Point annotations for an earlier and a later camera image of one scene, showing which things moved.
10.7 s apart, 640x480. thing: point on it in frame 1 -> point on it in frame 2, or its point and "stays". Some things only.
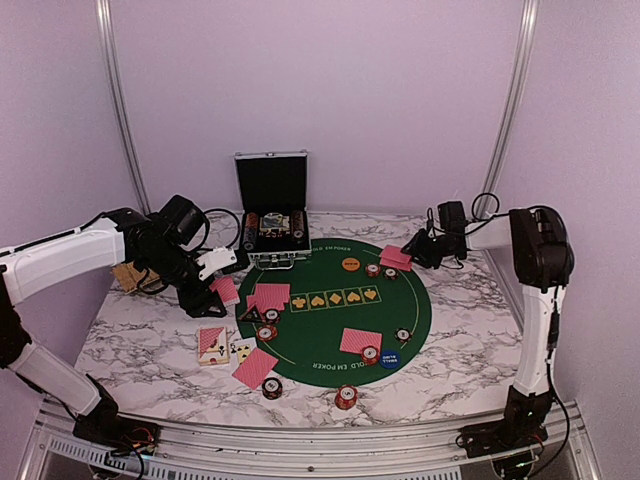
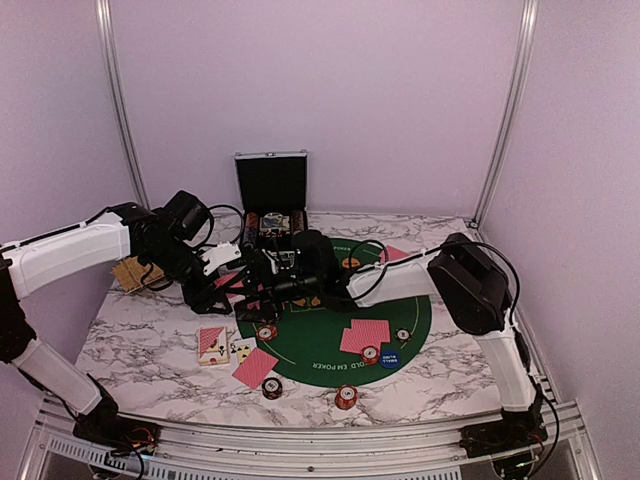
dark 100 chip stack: (272, 388) stays
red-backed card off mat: (255, 369) stays
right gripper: (415, 250) -> (269, 295)
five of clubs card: (239, 350) stays
